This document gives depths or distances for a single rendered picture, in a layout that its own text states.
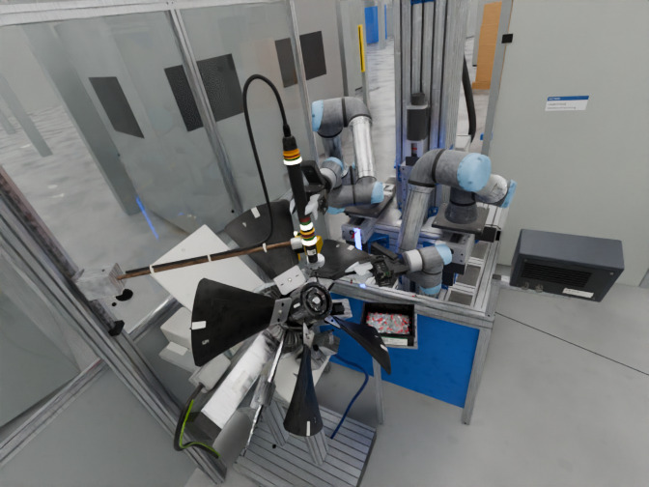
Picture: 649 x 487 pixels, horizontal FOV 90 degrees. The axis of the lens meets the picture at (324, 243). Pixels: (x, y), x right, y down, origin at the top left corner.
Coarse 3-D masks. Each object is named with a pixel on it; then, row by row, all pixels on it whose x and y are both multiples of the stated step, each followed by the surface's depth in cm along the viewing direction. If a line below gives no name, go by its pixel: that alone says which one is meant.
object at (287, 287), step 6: (288, 270) 103; (294, 270) 103; (282, 276) 103; (288, 276) 103; (294, 276) 103; (300, 276) 103; (276, 282) 103; (282, 282) 103; (288, 282) 103; (294, 282) 103; (300, 282) 103; (282, 288) 103; (288, 288) 103; (294, 288) 103; (282, 294) 103
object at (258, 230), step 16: (256, 208) 104; (272, 208) 105; (288, 208) 107; (240, 224) 103; (256, 224) 103; (288, 224) 105; (240, 240) 103; (256, 240) 103; (272, 240) 103; (288, 240) 104; (256, 256) 103; (272, 256) 103; (288, 256) 103; (272, 272) 103
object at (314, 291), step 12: (300, 288) 98; (312, 288) 100; (324, 288) 101; (300, 300) 95; (312, 300) 98; (324, 300) 100; (300, 312) 95; (312, 312) 96; (324, 312) 98; (288, 324) 101; (300, 324) 100; (312, 324) 107
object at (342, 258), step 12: (324, 240) 129; (324, 252) 123; (336, 252) 123; (348, 252) 123; (360, 252) 124; (324, 264) 117; (336, 264) 116; (348, 264) 116; (312, 276) 113; (324, 276) 110; (336, 276) 110
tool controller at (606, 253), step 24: (528, 240) 104; (552, 240) 101; (576, 240) 99; (600, 240) 98; (528, 264) 103; (552, 264) 99; (576, 264) 96; (600, 264) 93; (624, 264) 92; (528, 288) 112; (552, 288) 107; (576, 288) 103; (600, 288) 99
